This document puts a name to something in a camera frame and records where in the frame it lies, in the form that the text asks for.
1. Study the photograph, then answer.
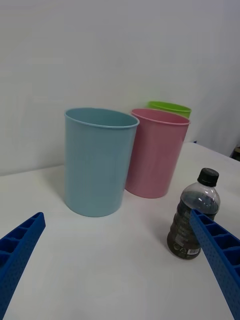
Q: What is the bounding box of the pink plastic bin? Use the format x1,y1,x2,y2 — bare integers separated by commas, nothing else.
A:
124,108,192,200

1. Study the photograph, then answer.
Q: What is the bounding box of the pale blue plastic bin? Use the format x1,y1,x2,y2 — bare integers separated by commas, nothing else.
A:
63,107,140,218

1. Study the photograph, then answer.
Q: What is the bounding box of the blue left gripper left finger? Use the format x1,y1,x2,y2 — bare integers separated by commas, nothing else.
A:
0,211,47,320

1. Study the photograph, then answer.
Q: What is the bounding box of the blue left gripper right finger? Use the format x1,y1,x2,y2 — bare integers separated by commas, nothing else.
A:
189,208,240,320

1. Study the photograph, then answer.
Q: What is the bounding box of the dark drink bottle black cap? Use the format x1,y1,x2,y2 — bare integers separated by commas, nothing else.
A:
166,167,222,260

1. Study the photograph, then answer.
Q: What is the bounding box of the green plastic bin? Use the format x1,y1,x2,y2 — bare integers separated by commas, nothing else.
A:
146,100,193,120

